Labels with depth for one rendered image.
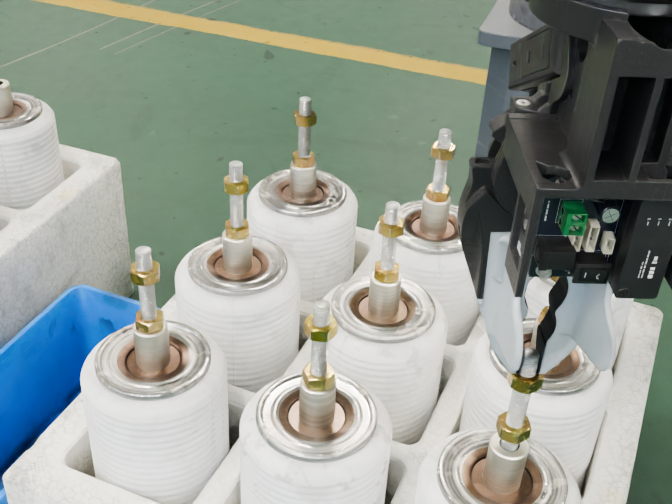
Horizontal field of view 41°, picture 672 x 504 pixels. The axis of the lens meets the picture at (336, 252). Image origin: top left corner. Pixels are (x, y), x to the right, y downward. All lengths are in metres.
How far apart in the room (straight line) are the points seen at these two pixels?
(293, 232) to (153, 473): 0.24
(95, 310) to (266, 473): 0.40
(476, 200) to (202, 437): 0.28
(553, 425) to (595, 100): 0.32
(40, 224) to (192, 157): 0.49
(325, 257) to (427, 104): 0.80
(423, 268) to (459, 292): 0.04
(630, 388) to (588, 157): 0.42
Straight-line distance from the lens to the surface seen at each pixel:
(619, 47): 0.32
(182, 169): 1.31
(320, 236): 0.75
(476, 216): 0.42
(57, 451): 0.66
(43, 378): 0.90
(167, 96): 1.53
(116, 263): 1.03
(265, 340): 0.68
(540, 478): 0.55
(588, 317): 0.45
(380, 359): 0.62
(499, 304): 0.45
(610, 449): 0.69
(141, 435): 0.59
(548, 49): 0.40
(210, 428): 0.61
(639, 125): 0.34
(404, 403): 0.65
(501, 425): 0.51
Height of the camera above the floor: 0.66
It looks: 35 degrees down
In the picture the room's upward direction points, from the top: 3 degrees clockwise
